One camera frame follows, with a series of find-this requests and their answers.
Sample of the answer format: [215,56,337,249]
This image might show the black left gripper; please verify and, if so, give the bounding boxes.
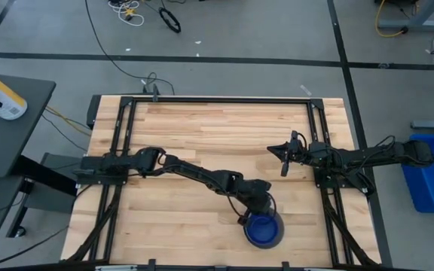
[234,179,275,227]

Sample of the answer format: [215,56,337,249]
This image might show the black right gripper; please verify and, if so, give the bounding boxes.
[266,129,334,178]

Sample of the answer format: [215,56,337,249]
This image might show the blue plastic bowl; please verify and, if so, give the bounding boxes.
[246,214,281,245]

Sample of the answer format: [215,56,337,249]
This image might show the blue plastic bin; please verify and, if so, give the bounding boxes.
[401,133,434,215]

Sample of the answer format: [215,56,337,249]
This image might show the grey floor foot bar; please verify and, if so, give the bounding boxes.
[410,119,434,131]

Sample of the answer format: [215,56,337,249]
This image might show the grey desk leg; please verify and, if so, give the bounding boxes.
[376,0,434,32]

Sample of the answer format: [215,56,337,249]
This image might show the dark grey side table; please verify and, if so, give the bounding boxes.
[0,72,57,178]

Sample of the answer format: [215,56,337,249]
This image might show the white bottle with yellow label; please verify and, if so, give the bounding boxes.
[0,64,29,121]

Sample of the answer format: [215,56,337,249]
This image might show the black aluminium table frame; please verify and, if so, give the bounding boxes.
[65,95,383,271]

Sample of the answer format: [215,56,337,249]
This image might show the yellow floor cable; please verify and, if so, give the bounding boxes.
[374,0,409,39]

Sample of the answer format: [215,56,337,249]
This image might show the black coiled floor cable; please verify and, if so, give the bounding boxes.
[158,7,182,34]

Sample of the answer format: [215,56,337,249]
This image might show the thin yellow floor wires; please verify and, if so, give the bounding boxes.
[43,105,93,138]

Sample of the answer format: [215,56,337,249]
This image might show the long black floor cable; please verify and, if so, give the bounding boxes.
[84,0,176,96]

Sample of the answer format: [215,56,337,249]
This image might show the white floor cable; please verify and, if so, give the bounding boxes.
[107,0,145,28]

